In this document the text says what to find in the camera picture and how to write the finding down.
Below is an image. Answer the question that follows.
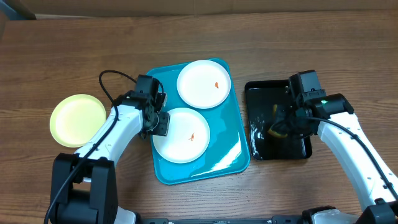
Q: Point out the green yellow sponge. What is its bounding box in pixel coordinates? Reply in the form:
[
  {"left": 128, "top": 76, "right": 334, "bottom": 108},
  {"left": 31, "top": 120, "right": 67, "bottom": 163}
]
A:
[{"left": 267, "top": 105, "right": 287, "bottom": 138}]

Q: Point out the white plate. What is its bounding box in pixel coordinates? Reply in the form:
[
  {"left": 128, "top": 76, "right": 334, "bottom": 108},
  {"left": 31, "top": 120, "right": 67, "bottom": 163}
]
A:
[
  {"left": 177, "top": 60, "right": 231, "bottom": 109},
  {"left": 152, "top": 108, "right": 210, "bottom": 164}
]

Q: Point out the yellow-green plate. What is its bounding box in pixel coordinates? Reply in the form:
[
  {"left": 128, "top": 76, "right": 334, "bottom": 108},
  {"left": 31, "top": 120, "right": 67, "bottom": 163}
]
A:
[{"left": 49, "top": 94, "right": 106, "bottom": 147}]

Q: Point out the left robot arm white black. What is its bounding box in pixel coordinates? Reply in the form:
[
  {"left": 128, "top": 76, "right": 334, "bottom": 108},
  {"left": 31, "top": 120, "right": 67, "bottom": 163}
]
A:
[{"left": 44, "top": 90, "right": 170, "bottom": 223}]

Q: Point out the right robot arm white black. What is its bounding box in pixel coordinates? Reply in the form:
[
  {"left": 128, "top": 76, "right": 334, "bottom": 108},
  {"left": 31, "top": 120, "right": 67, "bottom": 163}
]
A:
[{"left": 268, "top": 94, "right": 397, "bottom": 223}]

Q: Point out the black rectangular tray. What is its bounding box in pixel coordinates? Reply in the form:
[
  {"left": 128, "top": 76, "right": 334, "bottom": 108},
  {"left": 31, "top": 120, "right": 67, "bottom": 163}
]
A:
[{"left": 244, "top": 80, "right": 312, "bottom": 161}]

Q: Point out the teal plastic tray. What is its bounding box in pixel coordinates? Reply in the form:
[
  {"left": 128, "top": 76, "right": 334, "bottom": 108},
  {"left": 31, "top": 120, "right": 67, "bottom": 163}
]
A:
[{"left": 147, "top": 58, "right": 250, "bottom": 185}]

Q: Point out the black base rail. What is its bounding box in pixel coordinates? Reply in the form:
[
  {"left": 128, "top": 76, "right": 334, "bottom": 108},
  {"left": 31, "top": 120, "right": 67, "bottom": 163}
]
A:
[{"left": 137, "top": 215, "right": 307, "bottom": 224}]

